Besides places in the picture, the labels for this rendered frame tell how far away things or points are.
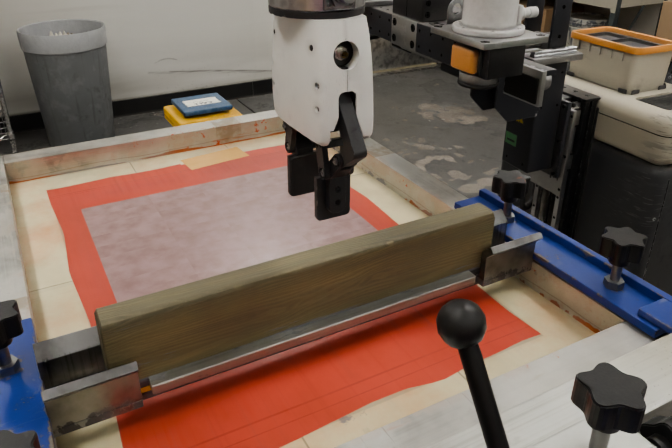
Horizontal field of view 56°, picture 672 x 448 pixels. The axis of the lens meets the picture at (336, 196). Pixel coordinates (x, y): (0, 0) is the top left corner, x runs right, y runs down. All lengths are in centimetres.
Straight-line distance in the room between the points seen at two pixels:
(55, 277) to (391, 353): 41
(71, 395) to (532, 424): 35
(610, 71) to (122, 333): 141
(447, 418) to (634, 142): 118
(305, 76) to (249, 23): 401
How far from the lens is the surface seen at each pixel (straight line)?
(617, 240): 67
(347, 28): 47
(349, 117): 48
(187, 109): 129
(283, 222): 87
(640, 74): 170
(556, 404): 50
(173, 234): 86
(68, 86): 374
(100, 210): 96
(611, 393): 39
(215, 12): 440
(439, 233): 65
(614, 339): 66
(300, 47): 49
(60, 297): 78
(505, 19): 115
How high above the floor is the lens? 137
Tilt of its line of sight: 26 degrees down
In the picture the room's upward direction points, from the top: straight up
